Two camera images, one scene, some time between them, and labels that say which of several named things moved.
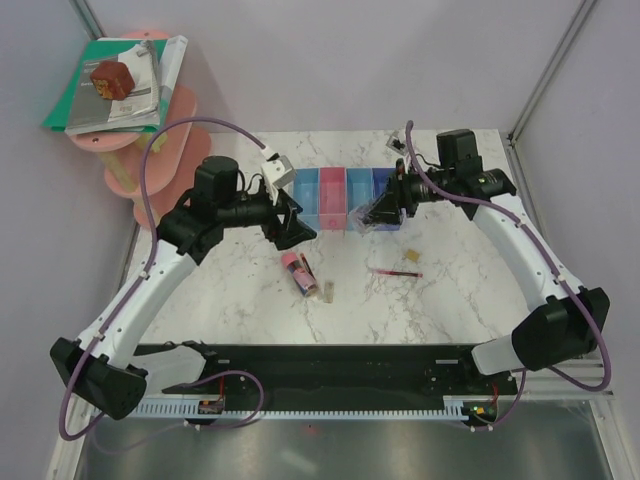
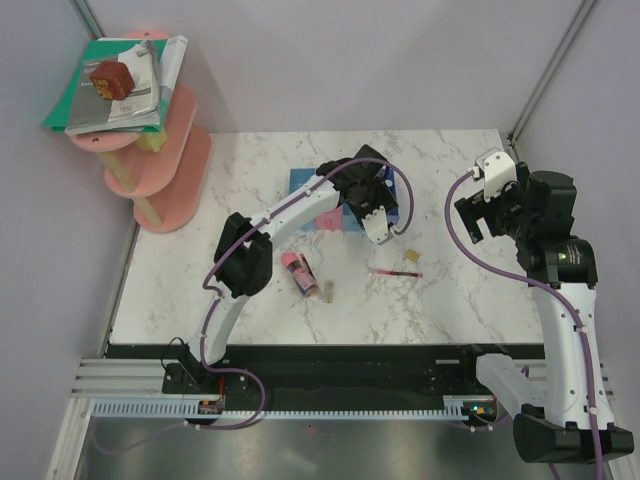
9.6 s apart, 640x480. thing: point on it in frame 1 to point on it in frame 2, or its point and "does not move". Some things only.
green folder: x=100 y=50 does not move
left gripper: x=293 y=231 to x=384 y=197
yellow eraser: x=413 y=255 does not move
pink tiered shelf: x=172 y=158 does not move
